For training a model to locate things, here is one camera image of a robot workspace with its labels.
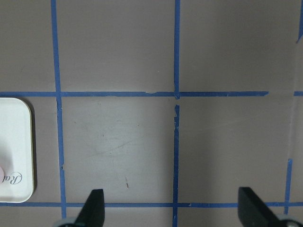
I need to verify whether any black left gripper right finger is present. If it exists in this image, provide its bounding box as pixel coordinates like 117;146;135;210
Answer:
238;187;281;227

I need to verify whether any cream white serving tray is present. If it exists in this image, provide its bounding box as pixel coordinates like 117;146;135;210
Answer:
0;97;35;203

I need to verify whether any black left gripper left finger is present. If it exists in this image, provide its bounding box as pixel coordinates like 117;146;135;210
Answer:
74;189;105;227

